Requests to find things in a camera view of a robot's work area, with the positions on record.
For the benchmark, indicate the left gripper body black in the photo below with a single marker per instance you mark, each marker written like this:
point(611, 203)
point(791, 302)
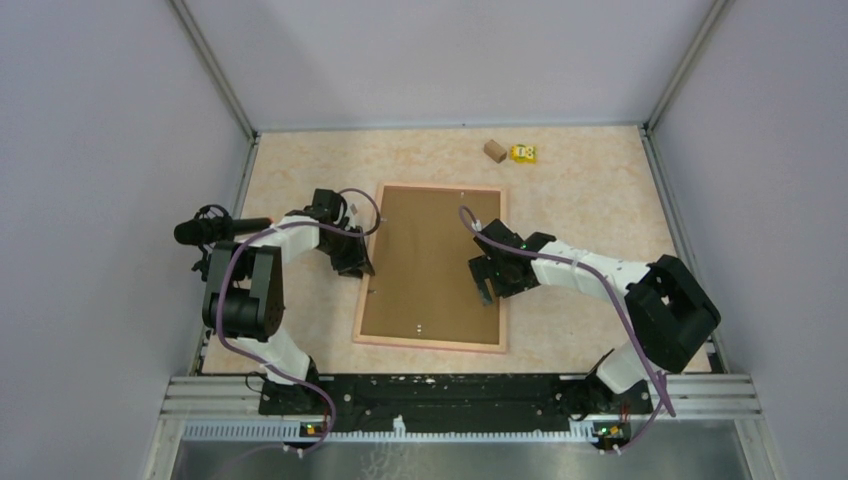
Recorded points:
point(347, 252)

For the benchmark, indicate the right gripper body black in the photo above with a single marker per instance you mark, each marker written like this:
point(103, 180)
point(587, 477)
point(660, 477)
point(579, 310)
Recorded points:
point(501, 282)

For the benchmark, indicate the wooden picture frame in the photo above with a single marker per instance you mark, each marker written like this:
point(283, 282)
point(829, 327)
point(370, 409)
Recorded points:
point(500, 331)

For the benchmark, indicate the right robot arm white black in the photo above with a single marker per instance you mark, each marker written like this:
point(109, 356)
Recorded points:
point(666, 314)

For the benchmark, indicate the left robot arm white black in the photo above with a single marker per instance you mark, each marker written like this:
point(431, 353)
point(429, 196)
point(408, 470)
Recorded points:
point(244, 301)

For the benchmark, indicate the small wooden block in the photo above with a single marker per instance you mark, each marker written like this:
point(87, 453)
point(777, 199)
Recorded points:
point(495, 151)

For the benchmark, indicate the yellow toy block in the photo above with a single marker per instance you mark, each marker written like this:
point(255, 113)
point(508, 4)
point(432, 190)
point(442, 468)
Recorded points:
point(521, 153)

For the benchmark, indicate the black microphone orange tip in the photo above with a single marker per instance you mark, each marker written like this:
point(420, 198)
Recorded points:
point(211, 224)

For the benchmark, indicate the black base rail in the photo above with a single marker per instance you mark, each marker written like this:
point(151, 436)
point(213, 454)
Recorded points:
point(454, 403)

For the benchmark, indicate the white cable duct strip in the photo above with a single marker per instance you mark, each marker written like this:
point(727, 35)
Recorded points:
point(289, 431)

